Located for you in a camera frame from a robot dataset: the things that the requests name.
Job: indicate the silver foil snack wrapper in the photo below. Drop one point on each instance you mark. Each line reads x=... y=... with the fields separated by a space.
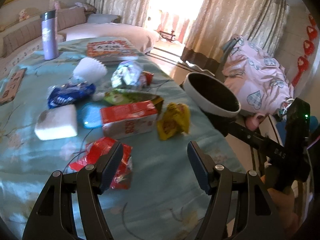
x=129 y=75

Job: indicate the white sponge block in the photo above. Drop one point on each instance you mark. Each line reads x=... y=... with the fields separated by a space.
x=57 y=123

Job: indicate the orange red picture book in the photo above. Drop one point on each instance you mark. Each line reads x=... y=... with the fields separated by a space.
x=112 y=51

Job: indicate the beige sofa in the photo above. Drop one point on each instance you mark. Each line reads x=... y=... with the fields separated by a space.
x=72 y=24

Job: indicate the purple thermos bottle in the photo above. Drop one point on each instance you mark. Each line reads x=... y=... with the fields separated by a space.
x=49 y=32

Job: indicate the white black trash bin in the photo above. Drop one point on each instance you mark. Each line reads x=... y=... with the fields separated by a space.
x=211 y=95

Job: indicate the red heart wall decorations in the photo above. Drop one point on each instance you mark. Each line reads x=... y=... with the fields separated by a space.
x=308 y=48

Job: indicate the yellow snack wrapper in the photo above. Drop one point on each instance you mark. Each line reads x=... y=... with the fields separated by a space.
x=175 y=120

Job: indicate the blue snack wrapper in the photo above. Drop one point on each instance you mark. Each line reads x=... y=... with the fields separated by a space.
x=69 y=93

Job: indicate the pink heart pattern quilt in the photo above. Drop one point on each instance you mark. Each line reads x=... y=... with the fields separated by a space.
x=257 y=79

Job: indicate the white paper cupcake liners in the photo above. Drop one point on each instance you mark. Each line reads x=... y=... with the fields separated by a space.
x=89 y=70

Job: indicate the right hand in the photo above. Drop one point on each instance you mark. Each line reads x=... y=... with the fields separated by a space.
x=284 y=202

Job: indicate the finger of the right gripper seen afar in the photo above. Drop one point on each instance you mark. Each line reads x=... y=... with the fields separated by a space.
x=265 y=145

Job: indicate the red snack wrapper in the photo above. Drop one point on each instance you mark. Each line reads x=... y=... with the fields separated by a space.
x=94 y=150

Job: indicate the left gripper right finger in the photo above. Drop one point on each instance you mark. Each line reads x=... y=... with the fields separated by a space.
x=240 y=206

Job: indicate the teal floral tablecloth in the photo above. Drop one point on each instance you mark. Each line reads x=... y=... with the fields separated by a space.
x=164 y=200

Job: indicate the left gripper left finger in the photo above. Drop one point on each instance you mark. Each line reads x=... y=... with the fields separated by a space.
x=52 y=216

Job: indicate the green snack wrapper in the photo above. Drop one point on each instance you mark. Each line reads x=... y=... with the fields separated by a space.
x=118 y=97

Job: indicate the right beige curtain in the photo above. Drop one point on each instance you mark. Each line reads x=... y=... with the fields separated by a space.
x=259 y=21

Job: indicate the phone with pink case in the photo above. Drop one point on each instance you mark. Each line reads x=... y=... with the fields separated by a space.
x=12 y=86

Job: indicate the red white milk carton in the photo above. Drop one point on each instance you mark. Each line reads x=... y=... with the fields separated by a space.
x=127 y=120

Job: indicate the small plush toy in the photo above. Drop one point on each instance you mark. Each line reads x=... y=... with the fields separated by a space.
x=23 y=15

